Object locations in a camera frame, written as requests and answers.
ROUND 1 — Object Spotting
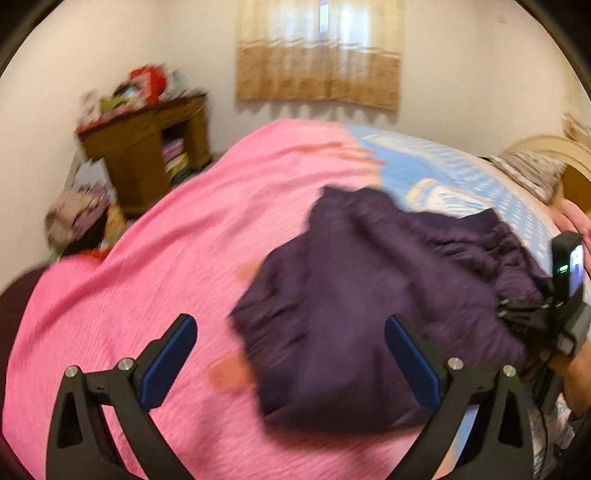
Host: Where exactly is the purple quilted jacket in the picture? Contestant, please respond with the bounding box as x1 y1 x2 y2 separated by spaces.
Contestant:
228 185 555 435

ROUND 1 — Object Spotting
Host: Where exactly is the pile of clothes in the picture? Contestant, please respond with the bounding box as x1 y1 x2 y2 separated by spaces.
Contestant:
45 185 125 260

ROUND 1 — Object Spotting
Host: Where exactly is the stack of folded cloths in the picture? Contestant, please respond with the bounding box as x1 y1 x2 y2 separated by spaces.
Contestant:
161 127 191 178

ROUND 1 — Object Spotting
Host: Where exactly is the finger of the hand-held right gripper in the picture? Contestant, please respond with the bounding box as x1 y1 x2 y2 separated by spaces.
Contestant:
499 298 561 344

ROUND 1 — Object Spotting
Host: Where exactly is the red gift bag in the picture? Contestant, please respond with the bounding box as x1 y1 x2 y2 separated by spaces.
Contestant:
129 65 170 101

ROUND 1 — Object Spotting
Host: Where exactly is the pink blanket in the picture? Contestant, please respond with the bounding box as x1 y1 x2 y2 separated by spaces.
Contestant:
2 119 462 480

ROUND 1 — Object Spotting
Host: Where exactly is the wooden dresser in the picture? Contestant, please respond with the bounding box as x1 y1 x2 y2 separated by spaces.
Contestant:
76 92 213 217

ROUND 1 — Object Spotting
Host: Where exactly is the striped pillow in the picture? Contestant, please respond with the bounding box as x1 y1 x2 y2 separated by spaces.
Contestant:
485 148 568 206

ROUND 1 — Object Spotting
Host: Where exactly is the beige headboard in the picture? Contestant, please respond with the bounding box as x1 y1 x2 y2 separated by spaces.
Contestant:
501 134 591 217

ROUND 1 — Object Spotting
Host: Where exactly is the black cable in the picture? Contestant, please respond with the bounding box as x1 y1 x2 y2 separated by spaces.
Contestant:
529 357 557 467

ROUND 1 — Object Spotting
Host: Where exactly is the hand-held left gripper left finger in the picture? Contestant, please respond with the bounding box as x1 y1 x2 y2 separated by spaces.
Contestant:
46 314 199 480

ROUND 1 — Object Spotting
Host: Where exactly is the beige patterned curtain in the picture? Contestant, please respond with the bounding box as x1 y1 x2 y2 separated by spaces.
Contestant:
236 0 402 112

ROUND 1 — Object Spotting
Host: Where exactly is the blue printed blanket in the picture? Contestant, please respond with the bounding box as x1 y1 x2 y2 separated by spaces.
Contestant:
346 124 566 259

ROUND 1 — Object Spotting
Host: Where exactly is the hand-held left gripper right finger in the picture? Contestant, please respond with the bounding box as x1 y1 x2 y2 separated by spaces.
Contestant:
385 315 536 480

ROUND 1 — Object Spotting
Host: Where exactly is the person's right forearm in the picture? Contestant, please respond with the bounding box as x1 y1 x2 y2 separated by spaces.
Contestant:
561 344 591 422

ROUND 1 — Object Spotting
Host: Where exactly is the pink cloth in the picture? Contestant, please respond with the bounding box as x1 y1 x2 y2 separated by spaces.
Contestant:
551 198 591 246

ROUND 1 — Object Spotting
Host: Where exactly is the grey board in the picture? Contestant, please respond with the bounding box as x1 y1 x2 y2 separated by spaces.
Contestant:
69 159 112 191

